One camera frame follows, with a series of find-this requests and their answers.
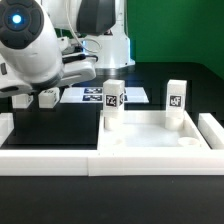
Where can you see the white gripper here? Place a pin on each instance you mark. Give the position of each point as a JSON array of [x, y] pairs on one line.
[[73, 69]]

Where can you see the white square table top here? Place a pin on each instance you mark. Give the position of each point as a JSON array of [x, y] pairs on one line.
[[146, 130]]

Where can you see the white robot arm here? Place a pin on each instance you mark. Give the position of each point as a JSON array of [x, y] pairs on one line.
[[54, 43]]

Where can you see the white marker sheet with tags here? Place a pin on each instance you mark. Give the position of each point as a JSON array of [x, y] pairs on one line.
[[95, 95]]

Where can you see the white U-shaped fence wall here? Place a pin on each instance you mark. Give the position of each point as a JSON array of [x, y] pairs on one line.
[[173, 161]]

